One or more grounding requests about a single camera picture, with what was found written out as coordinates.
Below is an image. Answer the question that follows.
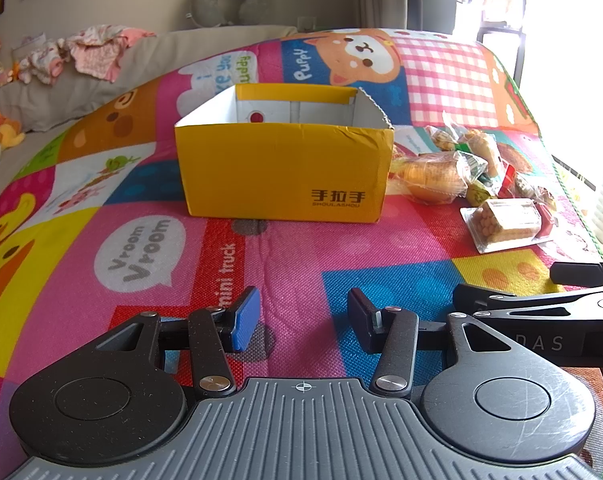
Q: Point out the yellow cardboard box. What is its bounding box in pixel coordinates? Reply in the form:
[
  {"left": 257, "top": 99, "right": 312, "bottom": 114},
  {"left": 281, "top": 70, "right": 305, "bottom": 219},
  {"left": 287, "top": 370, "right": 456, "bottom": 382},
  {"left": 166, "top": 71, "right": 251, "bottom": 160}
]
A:
[{"left": 174, "top": 84, "right": 395, "bottom": 225}]

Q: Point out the wafer biscuit clear packet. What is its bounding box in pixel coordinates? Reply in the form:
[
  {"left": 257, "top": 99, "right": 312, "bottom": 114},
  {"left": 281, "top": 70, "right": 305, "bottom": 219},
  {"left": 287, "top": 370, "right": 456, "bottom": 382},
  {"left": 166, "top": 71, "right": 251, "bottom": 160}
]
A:
[{"left": 460, "top": 198, "right": 558, "bottom": 255}]

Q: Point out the small green snack packet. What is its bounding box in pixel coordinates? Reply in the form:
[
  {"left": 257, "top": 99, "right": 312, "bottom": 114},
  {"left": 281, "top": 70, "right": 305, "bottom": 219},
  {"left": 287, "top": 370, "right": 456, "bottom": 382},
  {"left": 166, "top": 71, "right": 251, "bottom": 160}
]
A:
[{"left": 467, "top": 178, "right": 493, "bottom": 207}]

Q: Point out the golden bread clear packet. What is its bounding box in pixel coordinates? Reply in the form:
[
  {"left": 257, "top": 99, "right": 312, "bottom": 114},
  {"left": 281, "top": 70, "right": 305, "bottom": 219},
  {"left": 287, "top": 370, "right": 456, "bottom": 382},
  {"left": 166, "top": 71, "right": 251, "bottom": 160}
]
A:
[{"left": 389, "top": 152, "right": 471, "bottom": 205}]

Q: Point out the small red snack packet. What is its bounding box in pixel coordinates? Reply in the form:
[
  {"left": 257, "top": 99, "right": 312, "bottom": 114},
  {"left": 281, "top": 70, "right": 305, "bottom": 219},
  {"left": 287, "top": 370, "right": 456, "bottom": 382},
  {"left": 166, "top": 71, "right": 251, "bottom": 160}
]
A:
[{"left": 499, "top": 166, "right": 557, "bottom": 211}]

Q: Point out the colourful cartoon play mat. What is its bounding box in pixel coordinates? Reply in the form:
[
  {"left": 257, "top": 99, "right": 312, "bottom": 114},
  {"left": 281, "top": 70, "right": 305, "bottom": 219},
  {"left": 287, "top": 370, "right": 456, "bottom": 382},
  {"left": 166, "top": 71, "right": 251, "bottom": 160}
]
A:
[{"left": 0, "top": 27, "right": 603, "bottom": 480}]

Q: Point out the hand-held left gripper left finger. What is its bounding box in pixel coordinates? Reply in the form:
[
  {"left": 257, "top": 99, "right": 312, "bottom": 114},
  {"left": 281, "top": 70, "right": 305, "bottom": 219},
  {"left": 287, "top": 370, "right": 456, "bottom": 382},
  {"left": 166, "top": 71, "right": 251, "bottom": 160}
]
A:
[{"left": 96, "top": 286, "right": 262, "bottom": 397}]

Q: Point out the beige pastry roll packet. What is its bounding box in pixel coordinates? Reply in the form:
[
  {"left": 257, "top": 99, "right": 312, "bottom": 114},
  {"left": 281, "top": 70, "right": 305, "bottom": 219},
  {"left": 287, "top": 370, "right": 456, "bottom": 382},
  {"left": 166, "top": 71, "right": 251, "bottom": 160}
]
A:
[{"left": 425, "top": 124, "right": 500, "bottom": 177}]

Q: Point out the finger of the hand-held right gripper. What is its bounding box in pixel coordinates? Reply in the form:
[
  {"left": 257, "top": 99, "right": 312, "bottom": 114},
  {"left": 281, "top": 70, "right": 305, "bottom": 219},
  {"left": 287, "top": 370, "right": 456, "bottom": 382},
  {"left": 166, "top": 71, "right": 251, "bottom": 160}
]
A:
[
  {"left": 549, "top": 261, "right": 603, "bottom": 287},
  {"left": 453, "top": 283, "right": 603, "bottom": 319}
]

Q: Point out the pile of pink clothes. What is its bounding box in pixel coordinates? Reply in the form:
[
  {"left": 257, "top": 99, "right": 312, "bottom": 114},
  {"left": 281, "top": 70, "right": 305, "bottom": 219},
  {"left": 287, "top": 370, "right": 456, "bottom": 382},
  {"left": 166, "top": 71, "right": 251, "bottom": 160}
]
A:
[{"left": 10, "top": 25, "right": 158, "bottom": 87}]

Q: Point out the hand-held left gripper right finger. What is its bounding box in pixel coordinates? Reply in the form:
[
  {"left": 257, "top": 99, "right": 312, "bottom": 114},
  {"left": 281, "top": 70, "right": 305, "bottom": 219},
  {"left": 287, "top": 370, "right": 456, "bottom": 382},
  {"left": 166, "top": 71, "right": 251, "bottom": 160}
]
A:
[{"left": 347, "top": 287, "right": 513, "bottom": 394}]

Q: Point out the black metal rack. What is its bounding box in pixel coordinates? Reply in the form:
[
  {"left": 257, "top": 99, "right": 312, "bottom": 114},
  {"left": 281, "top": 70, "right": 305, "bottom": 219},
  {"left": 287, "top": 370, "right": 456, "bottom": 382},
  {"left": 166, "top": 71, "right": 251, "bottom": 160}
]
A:
[{"left": 475, "top": 8, "right": 528, "bottom": 92}]

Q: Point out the orange plush toy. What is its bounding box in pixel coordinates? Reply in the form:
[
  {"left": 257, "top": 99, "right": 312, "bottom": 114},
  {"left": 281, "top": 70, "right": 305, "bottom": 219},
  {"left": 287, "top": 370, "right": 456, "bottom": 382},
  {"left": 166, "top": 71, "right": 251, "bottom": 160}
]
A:
[{"left": 0, "top": 109, "right": 26, "bottom": 150}]

